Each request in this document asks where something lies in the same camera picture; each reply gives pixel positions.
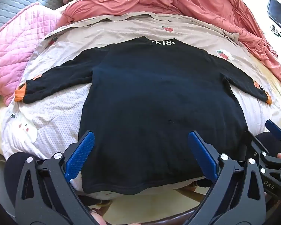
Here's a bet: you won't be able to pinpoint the black sweater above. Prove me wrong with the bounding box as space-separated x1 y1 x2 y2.
15 36 272 195

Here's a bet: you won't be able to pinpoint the beige printed blanket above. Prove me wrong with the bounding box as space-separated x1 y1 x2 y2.
0 13 281 200

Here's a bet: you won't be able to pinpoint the black flat screen television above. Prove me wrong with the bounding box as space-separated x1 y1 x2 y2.
268 0 281 32

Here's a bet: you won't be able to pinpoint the coral red duvet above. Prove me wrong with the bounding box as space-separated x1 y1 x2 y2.
63 0 281 82

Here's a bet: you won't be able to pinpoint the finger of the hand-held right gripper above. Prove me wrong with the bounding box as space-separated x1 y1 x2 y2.
245 130 268 160
265 119 281 144

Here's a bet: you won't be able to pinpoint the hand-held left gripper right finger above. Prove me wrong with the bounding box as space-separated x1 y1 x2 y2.
188 131 266 225

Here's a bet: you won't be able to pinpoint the person's left hand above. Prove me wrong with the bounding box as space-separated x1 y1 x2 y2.
90 210 141 225

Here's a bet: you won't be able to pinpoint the yellow bed sheet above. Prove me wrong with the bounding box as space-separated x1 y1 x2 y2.
255 61 281 129

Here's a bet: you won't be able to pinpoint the white cabinet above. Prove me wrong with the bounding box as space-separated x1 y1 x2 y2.
265 16 281 66

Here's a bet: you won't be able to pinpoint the pink quilted blanket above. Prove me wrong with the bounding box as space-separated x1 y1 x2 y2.
0 2 68 106

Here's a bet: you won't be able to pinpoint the person's black pants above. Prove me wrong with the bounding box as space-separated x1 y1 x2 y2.
5 131 281 225

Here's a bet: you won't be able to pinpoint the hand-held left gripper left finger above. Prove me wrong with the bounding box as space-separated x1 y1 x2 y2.
15 131 101 225

